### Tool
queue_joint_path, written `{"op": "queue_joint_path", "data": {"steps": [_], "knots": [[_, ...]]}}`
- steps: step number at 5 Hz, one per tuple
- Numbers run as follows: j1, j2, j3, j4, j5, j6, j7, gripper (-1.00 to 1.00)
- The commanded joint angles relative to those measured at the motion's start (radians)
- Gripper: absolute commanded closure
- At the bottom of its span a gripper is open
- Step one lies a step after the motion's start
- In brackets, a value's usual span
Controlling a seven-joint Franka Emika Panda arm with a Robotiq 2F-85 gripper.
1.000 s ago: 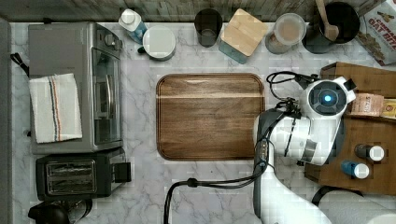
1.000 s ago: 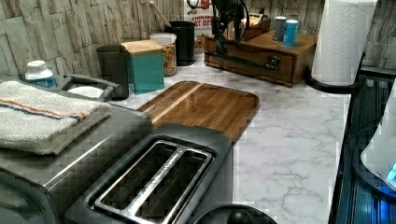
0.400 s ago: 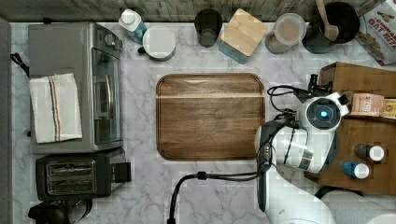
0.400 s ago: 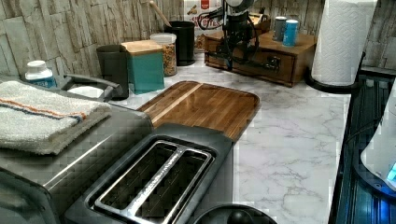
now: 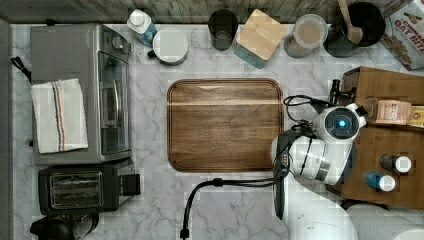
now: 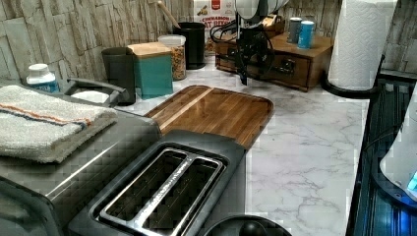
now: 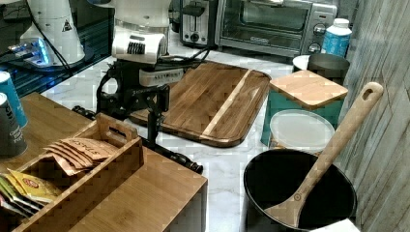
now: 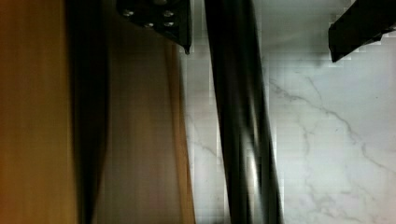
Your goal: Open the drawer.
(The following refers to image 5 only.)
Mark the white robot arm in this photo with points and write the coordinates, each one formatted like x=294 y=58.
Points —
x=321 y=152

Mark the blue spice shaker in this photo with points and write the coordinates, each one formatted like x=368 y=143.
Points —
x=380 y=181

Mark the white striped folded towel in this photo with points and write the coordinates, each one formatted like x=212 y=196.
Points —
x=60 y=116

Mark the stainless steel toaster oven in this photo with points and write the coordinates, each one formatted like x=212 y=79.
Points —
x=98 y=57

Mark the clear cereal jar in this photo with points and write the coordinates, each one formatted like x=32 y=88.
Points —
x=308 y=33

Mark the grey spice shaker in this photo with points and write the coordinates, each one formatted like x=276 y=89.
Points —
x=401 y=164

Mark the black two-slot toaster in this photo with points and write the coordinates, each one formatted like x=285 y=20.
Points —
x=90 y=188

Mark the white-capped blue bottle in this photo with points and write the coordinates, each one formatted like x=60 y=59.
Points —
x=142 y=25

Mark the white paper towel roll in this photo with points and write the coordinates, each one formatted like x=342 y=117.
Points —
x=376 y=223

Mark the white lidded round container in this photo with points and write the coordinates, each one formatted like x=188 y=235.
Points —
x=170 y=46

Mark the wooden drawer box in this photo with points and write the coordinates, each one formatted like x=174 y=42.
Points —
x=376 y=140

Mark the wooden spoon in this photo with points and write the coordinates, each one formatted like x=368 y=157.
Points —
x=354 y=34

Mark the wooden cutting board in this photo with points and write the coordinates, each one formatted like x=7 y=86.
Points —
x=223 y=125

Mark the teal canister with wooden lid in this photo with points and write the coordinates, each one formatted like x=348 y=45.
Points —
x=259 y=38

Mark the cinnamon oat bites cereal box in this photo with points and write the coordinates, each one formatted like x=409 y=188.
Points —
x=404 y=35

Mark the dark grey cup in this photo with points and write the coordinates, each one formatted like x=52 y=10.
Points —
x=222 y=25

